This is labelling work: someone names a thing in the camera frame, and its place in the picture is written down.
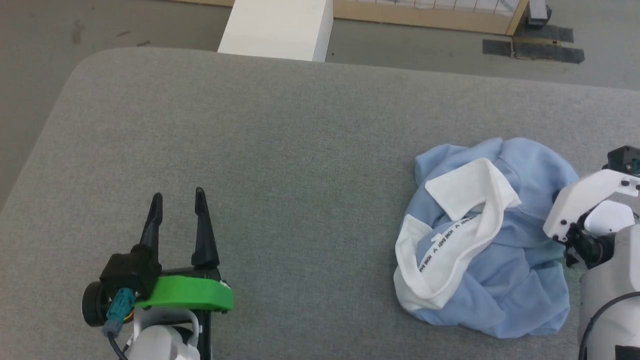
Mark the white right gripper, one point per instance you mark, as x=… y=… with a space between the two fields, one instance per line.
x=575 y=200

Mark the green and white left gripper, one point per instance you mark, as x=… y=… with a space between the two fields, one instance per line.
x=190 y=295

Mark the light blue polo shirt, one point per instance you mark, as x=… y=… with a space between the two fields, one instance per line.
x=520 y=280

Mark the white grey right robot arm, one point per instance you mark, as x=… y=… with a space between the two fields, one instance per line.
x=612 y=280

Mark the long black floor tape patch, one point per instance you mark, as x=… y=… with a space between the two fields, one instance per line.
x=550 y=53

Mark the small black floor tape patch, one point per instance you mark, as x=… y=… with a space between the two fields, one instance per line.
x=497 y=47

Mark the black caster foot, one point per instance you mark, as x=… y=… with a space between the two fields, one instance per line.
x=538 y=11

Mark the white rectangular box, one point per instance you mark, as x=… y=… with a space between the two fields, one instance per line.
x=280 y=27

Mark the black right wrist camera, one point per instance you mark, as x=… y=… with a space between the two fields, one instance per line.
x=622 y=159

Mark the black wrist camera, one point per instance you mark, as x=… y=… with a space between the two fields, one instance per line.
x=622 y=159
x=127 y=270

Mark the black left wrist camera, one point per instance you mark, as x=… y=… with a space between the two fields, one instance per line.
x=127 y=270

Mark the light wooden frame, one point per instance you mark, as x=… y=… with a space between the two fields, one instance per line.
x=425 y=19

